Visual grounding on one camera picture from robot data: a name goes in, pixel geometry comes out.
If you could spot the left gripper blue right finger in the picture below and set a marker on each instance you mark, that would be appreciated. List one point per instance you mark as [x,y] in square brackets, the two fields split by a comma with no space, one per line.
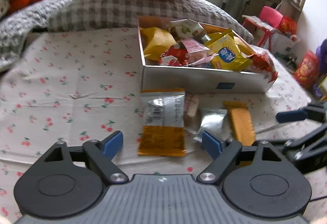
[212,145]

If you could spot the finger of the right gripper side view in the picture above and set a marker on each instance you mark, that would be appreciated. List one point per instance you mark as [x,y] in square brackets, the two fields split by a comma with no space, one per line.
[291,116]

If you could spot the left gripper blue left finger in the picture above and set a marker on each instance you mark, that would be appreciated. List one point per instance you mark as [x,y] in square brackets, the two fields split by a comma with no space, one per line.
[112,144]

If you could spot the silver foil snack packet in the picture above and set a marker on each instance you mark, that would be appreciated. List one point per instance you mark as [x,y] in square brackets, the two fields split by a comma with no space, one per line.
[211,121]

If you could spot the orange clear cake packet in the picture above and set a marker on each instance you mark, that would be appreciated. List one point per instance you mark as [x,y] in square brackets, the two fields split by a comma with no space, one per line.
[163,123]

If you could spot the orange wafer bar packet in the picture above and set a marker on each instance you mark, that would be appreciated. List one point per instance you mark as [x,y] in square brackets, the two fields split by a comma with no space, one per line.
[241,122]

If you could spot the red gift bag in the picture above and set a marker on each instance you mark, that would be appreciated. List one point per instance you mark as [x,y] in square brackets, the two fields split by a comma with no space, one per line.
[308,70]

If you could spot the cherry print tablecloth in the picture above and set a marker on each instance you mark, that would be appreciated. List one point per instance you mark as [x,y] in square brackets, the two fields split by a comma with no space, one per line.
[79,86]

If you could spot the yellow blue cracker packet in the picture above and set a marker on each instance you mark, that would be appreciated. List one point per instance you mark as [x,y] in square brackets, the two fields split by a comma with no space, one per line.
[226,54]

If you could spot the pink snack packet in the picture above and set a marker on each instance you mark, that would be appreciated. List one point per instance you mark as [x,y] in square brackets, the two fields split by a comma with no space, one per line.
[196,53]

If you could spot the pink plastic chair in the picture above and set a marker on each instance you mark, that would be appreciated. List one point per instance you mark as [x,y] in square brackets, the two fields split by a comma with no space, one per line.
[268,21]

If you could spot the red snack packet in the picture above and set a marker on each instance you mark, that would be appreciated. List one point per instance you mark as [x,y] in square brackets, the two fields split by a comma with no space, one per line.
[176,55]

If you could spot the yellow snack packet in box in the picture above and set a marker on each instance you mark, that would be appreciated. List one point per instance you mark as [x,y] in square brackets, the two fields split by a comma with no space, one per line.
[156,42]

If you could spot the white nut snack packet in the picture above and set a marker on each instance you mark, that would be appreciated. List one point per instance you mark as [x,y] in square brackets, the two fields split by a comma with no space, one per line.
[188,29]

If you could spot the grey checked pillow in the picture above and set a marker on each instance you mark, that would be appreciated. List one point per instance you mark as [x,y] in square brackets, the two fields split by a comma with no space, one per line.
[82,15]

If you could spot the grey checked blanket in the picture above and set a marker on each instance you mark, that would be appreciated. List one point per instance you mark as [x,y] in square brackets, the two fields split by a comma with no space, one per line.
[16,27]

